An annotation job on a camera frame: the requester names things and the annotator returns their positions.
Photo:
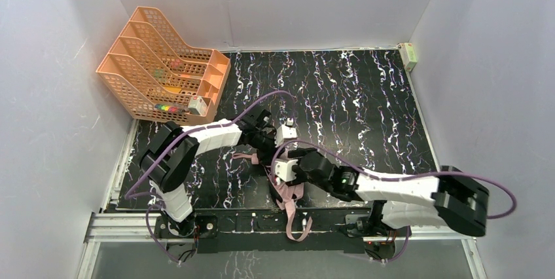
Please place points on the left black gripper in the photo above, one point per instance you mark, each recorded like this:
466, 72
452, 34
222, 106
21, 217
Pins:
268, 143

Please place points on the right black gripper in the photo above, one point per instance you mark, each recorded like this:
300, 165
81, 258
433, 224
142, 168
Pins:
301, 164

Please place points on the pink and black folding umbrella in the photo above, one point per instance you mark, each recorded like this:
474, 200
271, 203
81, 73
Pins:
286, 197

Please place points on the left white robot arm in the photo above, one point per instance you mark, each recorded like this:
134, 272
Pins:
167, 161

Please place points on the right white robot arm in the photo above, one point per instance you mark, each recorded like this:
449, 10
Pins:
400, 200

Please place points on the small white red box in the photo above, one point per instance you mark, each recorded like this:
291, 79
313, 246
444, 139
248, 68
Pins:
198, 106

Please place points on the colourful marker set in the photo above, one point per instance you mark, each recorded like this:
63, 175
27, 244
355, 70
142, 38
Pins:
169, 109

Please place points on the orange plastic file organizer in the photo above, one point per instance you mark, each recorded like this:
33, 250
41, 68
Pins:
149, 63

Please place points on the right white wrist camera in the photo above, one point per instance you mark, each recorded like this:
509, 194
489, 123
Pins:
283, 169

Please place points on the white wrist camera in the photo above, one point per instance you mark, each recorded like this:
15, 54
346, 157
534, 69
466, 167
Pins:
283, 169
286, 132

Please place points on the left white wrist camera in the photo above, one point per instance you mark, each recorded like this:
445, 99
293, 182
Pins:
286, 132

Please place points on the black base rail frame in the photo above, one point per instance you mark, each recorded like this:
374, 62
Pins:
230, 230

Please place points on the white green wall socket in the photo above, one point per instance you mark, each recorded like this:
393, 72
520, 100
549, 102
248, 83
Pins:
408, 56

